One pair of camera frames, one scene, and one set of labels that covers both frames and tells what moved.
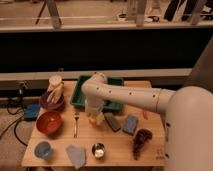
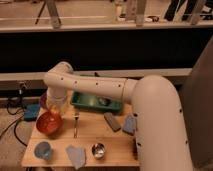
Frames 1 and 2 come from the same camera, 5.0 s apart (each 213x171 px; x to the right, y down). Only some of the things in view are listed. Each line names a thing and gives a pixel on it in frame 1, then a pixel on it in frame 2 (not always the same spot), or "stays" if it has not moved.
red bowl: x=49 y=122 stays
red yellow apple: x=92 y=122 to x=55 y=110
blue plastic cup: x=42 y=150 stays
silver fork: x=76 y=115 stays
